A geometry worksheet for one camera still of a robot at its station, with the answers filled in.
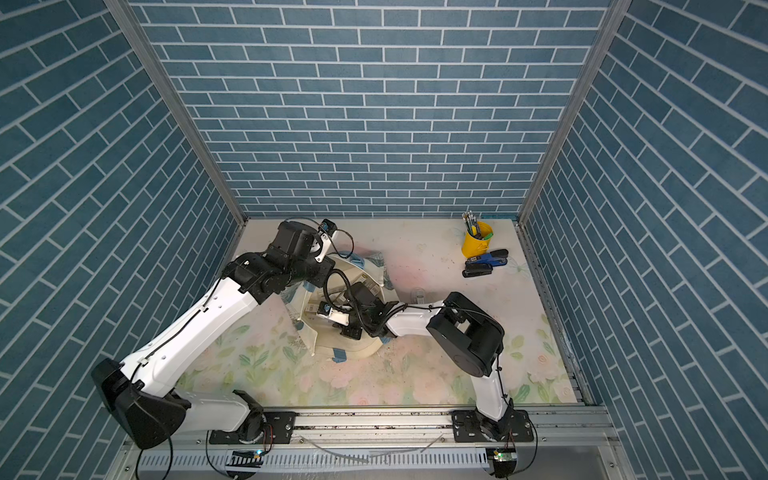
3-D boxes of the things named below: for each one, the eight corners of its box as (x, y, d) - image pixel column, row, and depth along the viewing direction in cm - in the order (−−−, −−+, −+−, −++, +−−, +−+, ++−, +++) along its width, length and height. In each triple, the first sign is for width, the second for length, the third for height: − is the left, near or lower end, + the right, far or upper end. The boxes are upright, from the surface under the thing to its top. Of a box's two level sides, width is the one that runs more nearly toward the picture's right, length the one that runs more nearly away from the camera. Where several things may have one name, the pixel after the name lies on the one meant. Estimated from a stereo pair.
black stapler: (462, 277, 106) (464, 273, 104) (460, 265, 110) (462, 261, 108) (491, 277, 106) (493, 273, 104) (488, 265, 110) (490, 261, 108)
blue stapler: (474, 273, 107) (477, 264, 103) (468, 264, 110) (471, 255, 106) (507, 264, 110) (511, 255, 106) (501, 255, 113) (505, 246, 109)
